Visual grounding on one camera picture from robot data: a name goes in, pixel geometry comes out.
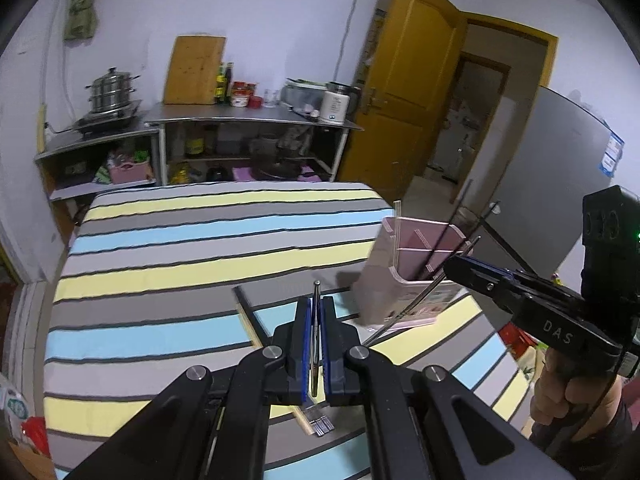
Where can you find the bamboo cutting board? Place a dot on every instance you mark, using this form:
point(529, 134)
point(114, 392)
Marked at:
point(192, 70)

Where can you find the small pink storage basket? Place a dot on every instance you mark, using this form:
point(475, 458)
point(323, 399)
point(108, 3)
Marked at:
point(131, 171)

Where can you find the white plastic bag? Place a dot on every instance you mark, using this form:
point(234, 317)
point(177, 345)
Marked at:
point(14, 405)

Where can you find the dark sauce bottle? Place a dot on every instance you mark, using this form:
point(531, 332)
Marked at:
point(229, 82)

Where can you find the low steel kitchen counter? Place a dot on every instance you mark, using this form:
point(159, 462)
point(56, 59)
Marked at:
point(95, 140)

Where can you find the yellow oil bottle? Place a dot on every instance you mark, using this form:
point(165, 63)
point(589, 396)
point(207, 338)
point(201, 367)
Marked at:
point(220, 85)

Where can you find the person's right hand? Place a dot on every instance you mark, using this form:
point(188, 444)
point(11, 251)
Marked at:
point(550, 390)

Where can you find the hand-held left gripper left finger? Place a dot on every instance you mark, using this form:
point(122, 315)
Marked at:
point(307, 340)

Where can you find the pink plastic utensil basket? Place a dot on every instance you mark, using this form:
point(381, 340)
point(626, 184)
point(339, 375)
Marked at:
point(380, 285)

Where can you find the yellow wooden door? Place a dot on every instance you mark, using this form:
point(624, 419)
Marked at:
point(410, 70)

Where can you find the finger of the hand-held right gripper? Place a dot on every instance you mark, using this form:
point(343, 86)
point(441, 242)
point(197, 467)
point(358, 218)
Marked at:
point(480, 280)
point(530, 279)

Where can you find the striped tablecloth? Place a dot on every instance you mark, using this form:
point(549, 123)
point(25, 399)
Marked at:
point(150, 270)

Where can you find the steel steamer pot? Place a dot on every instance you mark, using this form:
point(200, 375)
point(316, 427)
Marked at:
point(111, 92)

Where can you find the yellow-labelled plastic bottle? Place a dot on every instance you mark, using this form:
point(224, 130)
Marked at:
point(195, 142)

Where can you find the grey refrigerator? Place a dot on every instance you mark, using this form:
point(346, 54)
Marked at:
point(550, 160)

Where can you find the red-lidded jar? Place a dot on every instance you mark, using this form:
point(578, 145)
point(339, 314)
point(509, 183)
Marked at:
point(241, 96)

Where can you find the person's right forearm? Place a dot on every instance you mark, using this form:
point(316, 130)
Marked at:
point(600, 450)

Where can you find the beige wooden chopstick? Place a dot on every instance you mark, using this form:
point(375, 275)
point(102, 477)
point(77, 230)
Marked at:
point(247, 310)

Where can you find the small red container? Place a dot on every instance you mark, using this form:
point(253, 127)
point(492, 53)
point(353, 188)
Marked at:
point(257, 101)

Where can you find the red cardboard box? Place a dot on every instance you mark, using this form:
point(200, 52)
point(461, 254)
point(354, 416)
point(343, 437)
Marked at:
point(517, 342)

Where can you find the yellow door frame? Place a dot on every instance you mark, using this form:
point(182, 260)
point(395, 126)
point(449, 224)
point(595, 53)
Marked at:
point(515, 27)

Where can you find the tall steel kitchen counter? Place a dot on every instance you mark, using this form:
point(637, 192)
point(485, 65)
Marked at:
point(240, 114)

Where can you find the grey storage container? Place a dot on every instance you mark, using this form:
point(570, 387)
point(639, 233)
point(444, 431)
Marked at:
point(300, 92)

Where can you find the dark cooking pan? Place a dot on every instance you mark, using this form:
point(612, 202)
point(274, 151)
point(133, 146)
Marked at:
point(277, 169)

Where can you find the white electric kettle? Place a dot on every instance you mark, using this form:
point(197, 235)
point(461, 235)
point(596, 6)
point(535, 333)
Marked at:
point(334, 107)

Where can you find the clear drinking glass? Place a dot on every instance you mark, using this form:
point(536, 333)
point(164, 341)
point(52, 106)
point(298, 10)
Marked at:
point(271, 98)

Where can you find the black induction cooker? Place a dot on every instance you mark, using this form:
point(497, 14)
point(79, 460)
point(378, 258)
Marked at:
point(107, 119)

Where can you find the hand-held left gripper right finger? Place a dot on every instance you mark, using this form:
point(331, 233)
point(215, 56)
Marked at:
point(327, 340)

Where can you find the steel chopstick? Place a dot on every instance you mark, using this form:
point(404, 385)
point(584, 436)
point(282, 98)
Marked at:
point(400, 312)
point(316, 310)

